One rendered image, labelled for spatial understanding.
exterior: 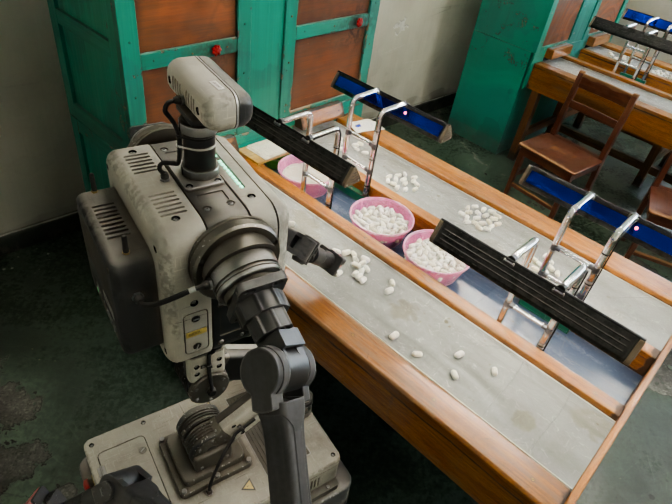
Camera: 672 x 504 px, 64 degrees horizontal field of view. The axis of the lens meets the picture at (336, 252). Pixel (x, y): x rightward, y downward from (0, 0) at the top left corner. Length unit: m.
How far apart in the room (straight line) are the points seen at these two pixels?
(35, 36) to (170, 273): 2.07
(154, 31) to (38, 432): 1.58
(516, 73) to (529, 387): 3.07
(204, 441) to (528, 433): 0.89
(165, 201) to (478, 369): 1.13
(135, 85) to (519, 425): 1.69
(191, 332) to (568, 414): 1.15
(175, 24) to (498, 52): 2.90
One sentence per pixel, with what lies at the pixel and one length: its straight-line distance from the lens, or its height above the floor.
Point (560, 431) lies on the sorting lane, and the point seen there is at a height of 0.74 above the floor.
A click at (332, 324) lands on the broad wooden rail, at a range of 1.70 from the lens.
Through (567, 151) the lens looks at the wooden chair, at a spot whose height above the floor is 0.46.
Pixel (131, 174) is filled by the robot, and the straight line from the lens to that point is 1.05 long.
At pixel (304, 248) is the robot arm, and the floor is 1.00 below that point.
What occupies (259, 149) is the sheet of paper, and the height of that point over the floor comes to 0.78.
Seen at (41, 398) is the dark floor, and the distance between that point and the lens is 2.59.
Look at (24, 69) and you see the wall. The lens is 2.91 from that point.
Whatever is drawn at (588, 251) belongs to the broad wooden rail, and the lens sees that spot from 2.40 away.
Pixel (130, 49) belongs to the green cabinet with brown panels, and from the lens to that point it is 2.07.
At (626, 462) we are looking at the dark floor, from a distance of 2.79.
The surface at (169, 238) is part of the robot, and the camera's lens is 0.90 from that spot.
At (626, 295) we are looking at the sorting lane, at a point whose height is 0.74.
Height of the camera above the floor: 2.00
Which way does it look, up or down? 39 degrees down
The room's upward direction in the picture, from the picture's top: 9 degrees clockwise
